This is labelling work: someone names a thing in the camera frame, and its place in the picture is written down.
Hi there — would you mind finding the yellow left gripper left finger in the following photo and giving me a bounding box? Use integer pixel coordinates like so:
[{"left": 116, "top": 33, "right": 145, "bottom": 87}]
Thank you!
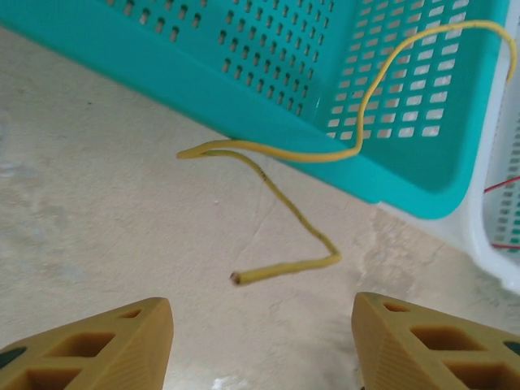
[{"left": 0, "top": 297, "right": 175, "bottom": 390}]

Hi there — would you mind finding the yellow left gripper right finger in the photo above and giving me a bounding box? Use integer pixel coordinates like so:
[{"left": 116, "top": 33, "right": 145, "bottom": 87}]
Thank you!
[{"left": 351, "top": 292, "right": 520, "bottom": 390}]

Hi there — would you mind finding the yellow cable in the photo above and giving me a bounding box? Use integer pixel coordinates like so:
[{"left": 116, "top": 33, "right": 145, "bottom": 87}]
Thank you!
[{"left": 176, "top": 19, "right": 518, "bottom": 288}]

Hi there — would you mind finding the red cable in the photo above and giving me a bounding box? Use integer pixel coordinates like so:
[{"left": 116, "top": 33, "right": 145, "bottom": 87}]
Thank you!
[{"left": 483, "top": 177, "right": 520, "bottom": 250}]

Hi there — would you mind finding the white plastic perforated basket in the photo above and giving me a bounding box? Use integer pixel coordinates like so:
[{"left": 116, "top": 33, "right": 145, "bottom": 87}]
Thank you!
[{"left": 377, "top": 0, "right": 520, "bottom": 293}]

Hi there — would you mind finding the teal plastic perforated basket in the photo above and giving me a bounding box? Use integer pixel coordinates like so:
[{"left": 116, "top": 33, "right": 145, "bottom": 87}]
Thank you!
[{"left": 0, "top": 0, "right": 514, "bottom": 221}]

